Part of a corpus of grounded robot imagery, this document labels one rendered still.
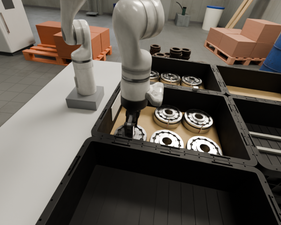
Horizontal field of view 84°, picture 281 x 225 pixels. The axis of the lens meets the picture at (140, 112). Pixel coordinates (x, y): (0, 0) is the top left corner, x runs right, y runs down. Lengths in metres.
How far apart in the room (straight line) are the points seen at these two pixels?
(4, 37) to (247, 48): 4.55
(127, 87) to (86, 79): 0.45
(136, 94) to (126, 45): 0.11
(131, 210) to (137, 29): 0.37
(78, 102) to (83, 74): 0.14
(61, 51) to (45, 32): 0.73
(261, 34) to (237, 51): 0.50
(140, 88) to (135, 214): 0.28
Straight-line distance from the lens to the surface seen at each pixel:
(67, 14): 0.67
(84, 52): 0.76
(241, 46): 3.99
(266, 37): 4.27
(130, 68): 0.35
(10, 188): 0.67
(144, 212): 0.41
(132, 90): 0.37
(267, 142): 0.71
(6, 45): 3.80
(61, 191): 0.34
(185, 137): 0.56
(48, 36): 3.69
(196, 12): 8.37
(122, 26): 0.31
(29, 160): 0.71
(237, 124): 0.53
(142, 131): 0.50
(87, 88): 0.83
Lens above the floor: 1.22
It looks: 40 degrees down
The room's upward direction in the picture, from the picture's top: 6 degrees clockwise
